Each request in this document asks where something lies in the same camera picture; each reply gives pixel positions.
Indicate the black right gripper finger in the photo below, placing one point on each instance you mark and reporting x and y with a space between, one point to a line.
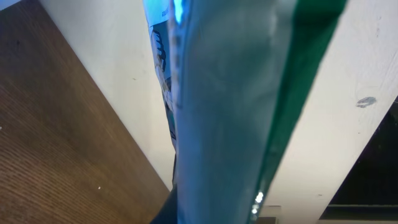
168 213

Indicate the green wipes pack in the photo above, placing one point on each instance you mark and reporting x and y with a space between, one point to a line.
235 75

